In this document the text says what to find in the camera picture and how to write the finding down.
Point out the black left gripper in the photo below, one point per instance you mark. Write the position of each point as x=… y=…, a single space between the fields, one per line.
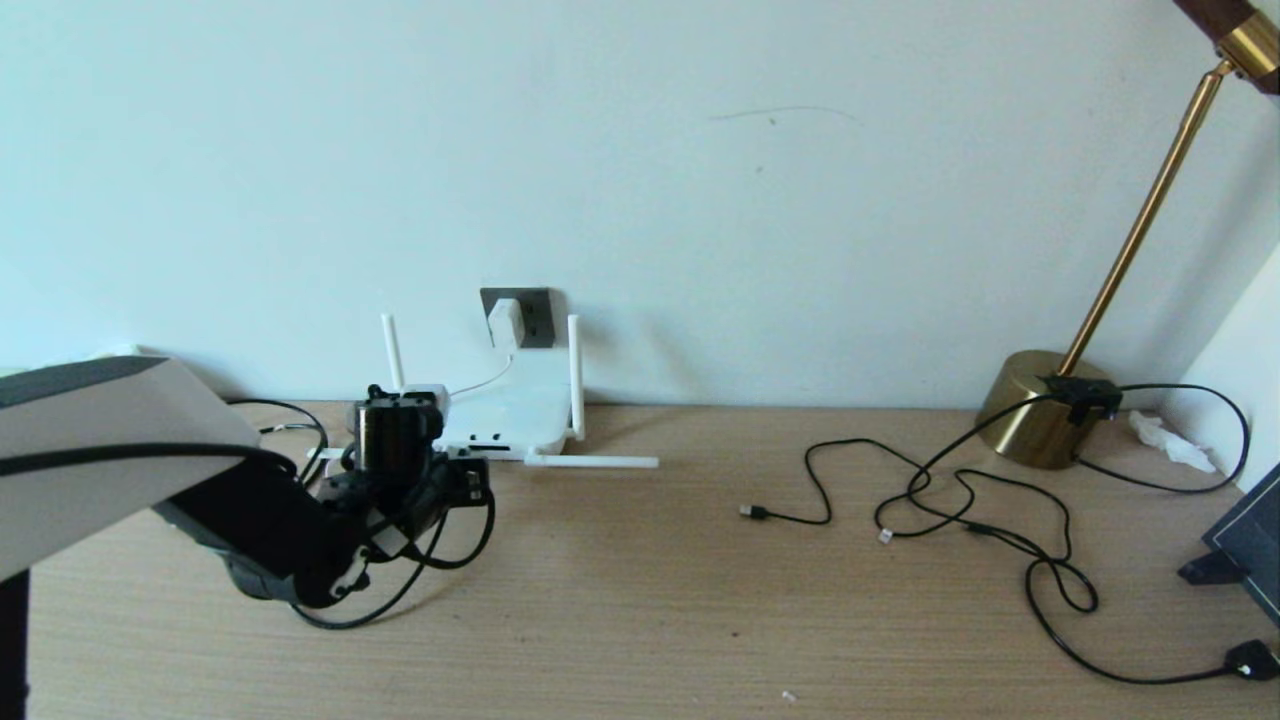
x=430 y=500

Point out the white power adapter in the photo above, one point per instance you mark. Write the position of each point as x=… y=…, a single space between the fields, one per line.
x=505 y=322

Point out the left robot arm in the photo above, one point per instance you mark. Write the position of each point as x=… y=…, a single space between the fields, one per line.
x=100 y=450

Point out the white wifi router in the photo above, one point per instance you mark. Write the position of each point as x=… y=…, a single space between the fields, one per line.
x=520 y=410

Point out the brass desk lamp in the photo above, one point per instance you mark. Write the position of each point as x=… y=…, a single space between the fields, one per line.
x=1030 y=410

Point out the crumpled white tissue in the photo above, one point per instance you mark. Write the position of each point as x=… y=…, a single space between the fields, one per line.
x=1165 y=437

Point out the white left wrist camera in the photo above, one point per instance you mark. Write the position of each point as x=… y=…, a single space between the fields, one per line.
x=430 y=392

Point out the grey wall socket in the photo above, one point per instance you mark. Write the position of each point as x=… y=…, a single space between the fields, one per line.
x=540 y=320

